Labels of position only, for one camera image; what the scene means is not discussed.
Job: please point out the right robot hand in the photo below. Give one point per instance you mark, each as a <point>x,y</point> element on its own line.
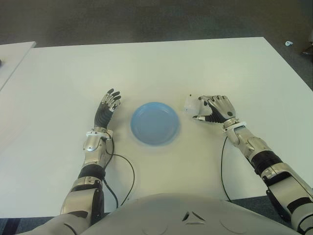
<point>222,107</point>

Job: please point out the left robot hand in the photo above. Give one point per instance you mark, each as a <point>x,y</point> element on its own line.
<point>103,113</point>

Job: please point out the white charger block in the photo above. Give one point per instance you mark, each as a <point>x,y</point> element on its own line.
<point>192,105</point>

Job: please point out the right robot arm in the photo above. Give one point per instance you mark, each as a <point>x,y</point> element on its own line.
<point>254,147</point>

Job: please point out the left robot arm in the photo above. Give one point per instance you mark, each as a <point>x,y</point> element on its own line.
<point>92,147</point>

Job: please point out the blue plate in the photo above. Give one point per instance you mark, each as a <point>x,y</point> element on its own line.
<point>155,123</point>

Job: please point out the small white floor object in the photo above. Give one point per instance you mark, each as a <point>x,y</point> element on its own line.
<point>288,43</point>

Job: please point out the white side table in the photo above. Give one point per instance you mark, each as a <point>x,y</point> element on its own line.
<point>12,56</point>

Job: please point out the grey robot torso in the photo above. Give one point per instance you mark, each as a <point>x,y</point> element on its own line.
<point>171,215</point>

